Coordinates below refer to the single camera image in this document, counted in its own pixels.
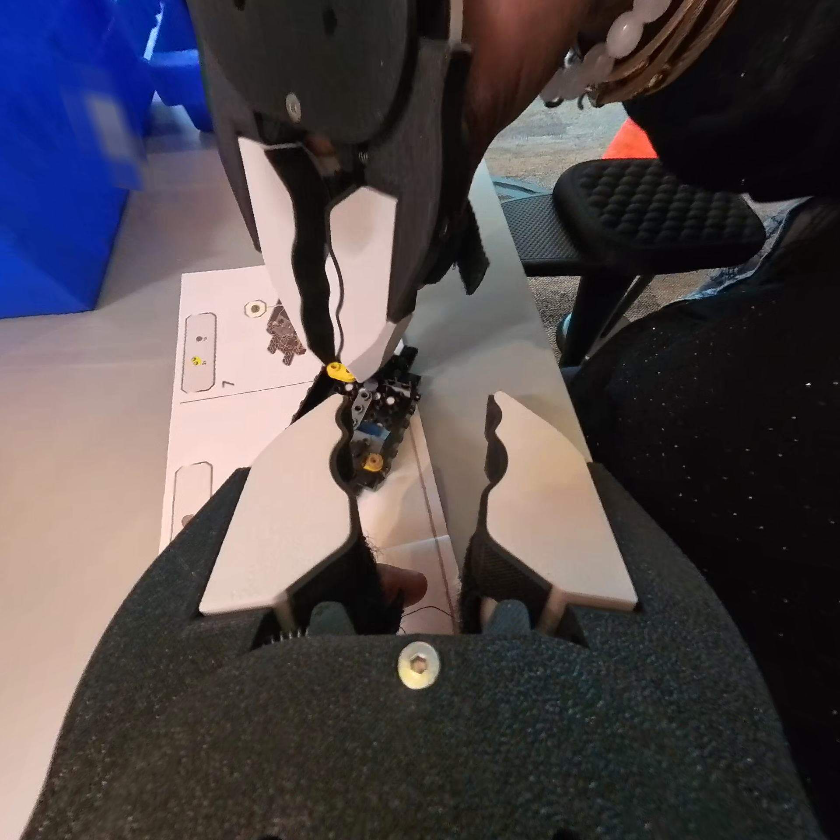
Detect black lego model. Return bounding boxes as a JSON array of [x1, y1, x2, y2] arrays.
[[292, 344, 427, 493]]

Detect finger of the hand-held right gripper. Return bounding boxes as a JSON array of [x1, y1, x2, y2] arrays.
[[325, 184, 409, 389], [238, 134, 343, 370]]

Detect person's right forearm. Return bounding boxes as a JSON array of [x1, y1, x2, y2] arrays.
[[623, 0, 840, 206]]

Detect person's black speckled clothing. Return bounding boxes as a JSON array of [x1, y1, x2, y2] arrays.
[[570, 197, 840, 840]]

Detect small red object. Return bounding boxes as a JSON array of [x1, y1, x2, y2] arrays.
[[604, 118, 657, 160]]

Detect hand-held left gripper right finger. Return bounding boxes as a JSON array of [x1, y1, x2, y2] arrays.
[[462, 392, 640, 614]]

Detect black chair armrest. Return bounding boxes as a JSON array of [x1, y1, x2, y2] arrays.
[[521, 159, 767, 368]]

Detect white instruction booklet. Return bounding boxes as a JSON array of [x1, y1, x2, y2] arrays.
[[159, 266, 460, 636]]

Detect person's right hand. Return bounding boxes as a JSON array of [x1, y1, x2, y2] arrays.
[[453, 0, 631, 165]]

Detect white bead bracelet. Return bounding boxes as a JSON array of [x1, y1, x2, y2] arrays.
[[540, 0, 660, 109]]

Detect gold bangle bracelet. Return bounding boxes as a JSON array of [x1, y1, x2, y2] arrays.
[[587, 0, 741, 107]]

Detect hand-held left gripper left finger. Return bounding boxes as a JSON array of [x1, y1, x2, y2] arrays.
[[199, 395, 368, 619]]

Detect large blue plastic bin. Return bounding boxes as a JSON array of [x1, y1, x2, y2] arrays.
[[0, 0, 160, 320]]

